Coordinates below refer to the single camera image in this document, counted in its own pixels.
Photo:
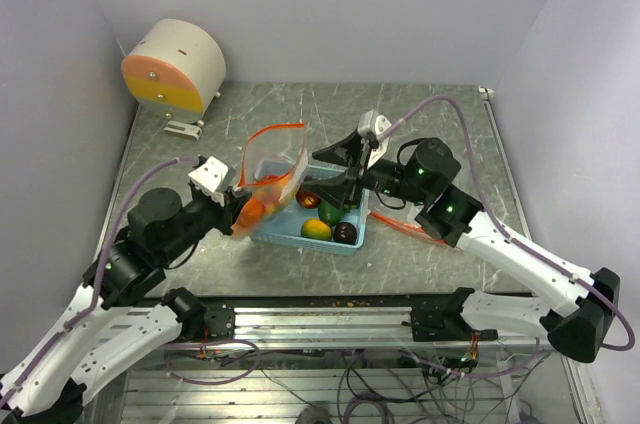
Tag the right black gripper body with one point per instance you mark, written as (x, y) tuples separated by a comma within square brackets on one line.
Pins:
[(385, 176)]

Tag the light blue plastic basket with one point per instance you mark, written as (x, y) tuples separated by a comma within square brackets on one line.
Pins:
[(299, 227)]

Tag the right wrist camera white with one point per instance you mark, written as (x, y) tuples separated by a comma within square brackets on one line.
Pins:
[(371, 128)]

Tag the dark purple mangosteen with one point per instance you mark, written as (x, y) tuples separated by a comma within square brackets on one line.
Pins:
[(307, 200)]

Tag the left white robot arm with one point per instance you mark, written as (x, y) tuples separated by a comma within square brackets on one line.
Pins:
[(64, 372)]

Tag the orange green mango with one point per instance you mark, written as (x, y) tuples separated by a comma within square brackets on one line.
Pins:
[(284, 191)]

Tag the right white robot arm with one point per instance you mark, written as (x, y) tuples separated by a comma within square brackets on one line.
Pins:
[(570, 306)]

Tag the clear orange zip bag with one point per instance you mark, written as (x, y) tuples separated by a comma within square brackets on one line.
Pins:
[(275, 152)]

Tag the green lime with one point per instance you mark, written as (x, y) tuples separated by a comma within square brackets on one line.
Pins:
[(329, 214)]

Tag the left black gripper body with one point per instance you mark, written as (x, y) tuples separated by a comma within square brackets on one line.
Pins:
[(205, 212)]

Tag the round drawer cabinet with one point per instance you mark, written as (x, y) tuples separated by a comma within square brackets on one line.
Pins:
[(175, 71)]

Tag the aluminium rail frame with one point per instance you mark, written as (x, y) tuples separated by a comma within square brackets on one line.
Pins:
[(368, 359)]

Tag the white bracket on table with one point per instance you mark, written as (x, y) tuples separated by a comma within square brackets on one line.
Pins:
[(183, 130)]

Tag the yellow green mango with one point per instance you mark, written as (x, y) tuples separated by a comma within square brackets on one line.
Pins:
[(316, 230)]

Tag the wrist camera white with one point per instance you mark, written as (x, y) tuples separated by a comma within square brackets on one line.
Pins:
[(371, 128), (212, 178)]

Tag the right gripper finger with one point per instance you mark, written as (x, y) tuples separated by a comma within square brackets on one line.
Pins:
[(351, 152), (338, 191)]

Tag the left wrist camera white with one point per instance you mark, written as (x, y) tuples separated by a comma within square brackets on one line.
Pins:
[(212, 178)]

